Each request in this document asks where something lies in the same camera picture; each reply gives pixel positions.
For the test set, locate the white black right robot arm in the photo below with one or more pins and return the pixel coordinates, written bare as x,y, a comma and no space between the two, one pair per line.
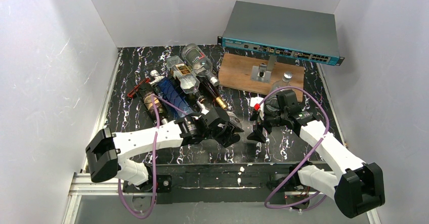
329,168

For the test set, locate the clear bottle gold label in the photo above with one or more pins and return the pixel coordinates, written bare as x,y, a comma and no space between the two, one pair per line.
180,71

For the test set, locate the teal network switch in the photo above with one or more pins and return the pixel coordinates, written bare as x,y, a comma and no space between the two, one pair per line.
286,32

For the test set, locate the wooden board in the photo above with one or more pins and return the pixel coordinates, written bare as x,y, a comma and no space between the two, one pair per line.
240,72

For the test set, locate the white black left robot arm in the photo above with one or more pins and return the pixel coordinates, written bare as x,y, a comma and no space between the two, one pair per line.
180,132

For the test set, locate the clear bottle grey label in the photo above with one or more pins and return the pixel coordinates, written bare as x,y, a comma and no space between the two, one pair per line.
199,62

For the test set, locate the red black wine rack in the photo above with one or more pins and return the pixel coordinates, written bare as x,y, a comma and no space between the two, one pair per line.
136,88

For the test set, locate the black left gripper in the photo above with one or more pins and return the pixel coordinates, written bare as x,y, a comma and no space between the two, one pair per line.
222,128

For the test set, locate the dark bottle brown label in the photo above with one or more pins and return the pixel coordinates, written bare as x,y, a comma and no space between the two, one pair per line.
152,105

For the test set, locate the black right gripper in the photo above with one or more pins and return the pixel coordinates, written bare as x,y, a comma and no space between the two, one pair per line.
268,124

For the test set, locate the blue square glass bottle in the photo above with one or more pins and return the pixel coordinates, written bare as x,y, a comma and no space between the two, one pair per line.
168,91

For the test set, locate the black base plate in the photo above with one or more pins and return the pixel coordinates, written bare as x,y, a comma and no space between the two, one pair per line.
215,183

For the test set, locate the metal bracket with knob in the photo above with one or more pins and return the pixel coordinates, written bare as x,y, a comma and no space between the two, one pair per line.
263,71

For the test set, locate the dark bottle gold foil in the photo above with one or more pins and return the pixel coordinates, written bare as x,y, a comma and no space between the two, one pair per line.
215,93

